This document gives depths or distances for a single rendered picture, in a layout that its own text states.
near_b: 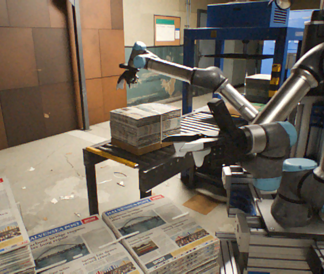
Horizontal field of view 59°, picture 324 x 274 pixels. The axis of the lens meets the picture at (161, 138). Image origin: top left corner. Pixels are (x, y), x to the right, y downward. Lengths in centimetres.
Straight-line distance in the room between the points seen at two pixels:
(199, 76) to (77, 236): 99
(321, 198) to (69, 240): 83
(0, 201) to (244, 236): 84
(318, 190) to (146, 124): 102
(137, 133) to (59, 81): 325
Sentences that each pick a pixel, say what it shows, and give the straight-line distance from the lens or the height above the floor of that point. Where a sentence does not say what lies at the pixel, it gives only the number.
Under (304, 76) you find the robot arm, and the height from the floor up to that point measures 136.
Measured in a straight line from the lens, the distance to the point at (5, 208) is 84.
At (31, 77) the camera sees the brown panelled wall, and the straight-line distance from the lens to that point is 460.
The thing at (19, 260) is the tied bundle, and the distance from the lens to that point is 72.
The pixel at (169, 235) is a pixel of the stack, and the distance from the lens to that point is 105.
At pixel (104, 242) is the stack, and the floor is 83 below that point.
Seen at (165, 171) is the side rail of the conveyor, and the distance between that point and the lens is 168.
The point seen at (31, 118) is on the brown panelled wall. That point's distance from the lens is 467.
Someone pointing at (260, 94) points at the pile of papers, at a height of 89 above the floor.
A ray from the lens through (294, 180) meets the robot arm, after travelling 112.
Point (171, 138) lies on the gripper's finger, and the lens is 73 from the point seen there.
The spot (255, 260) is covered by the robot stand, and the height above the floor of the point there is 65.
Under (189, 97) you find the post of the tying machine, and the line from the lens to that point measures 292.
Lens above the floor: 147
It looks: 19 degrees down
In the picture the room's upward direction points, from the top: straight up
